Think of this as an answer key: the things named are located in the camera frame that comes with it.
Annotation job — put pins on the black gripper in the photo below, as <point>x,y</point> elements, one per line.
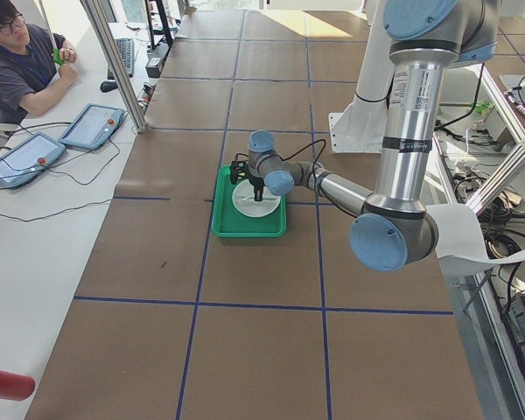
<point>256,184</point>

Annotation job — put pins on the translucent grey plastic fork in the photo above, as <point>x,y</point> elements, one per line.
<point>262,200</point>

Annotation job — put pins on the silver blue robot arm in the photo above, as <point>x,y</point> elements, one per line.
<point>392,227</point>

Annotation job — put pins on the white round plate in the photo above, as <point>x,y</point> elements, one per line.
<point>250,208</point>

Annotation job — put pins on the green plastic tray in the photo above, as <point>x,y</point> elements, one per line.
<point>227,222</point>

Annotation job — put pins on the far blue teach pendant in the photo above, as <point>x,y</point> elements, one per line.
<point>92,127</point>

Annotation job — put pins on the blue teach pendant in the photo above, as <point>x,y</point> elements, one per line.
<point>92,127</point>
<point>23,163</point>

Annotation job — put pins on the black computer mouse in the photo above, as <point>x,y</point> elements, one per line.
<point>108,86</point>

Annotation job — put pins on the black computer keyboard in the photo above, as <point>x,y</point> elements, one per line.
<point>126,50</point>

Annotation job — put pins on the green handheld tool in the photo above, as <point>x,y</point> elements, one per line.
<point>56,57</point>

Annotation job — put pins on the near blue teach pendant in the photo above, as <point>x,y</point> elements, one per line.
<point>23,163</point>

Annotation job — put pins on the seated person in grey shirt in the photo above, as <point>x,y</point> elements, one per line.
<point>30,82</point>

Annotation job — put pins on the red cylinder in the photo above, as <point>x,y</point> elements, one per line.
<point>15,387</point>

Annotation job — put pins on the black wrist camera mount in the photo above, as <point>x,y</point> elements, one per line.
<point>239,171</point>

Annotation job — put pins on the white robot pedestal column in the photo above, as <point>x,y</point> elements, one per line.
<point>361,126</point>

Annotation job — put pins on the aluminium frame post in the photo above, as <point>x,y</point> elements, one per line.
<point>98,21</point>

